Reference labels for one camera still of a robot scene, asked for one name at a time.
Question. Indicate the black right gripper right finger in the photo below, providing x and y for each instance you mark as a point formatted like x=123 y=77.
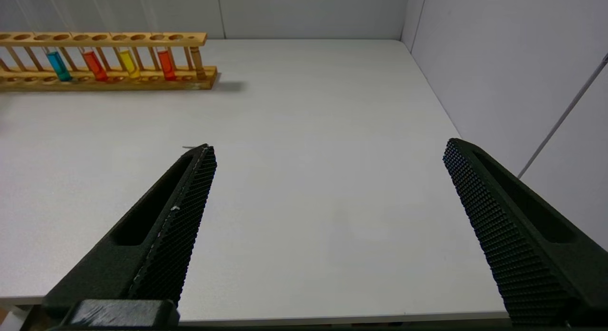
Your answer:
x=522 y=241

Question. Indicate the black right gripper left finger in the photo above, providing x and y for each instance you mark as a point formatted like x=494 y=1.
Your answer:
x=142 y=255

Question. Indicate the wooden test tube rack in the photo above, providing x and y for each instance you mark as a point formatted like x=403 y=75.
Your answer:
x=142 y=81

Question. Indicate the yellow liquid test tube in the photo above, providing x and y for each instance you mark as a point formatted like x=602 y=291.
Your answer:
x=129 y=64

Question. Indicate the red liquid test tube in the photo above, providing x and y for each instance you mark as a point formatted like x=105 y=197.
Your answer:
x=95 y=65
x=166 y=65

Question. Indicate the teal liquid test tube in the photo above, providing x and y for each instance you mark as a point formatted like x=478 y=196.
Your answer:
x=59 y=66

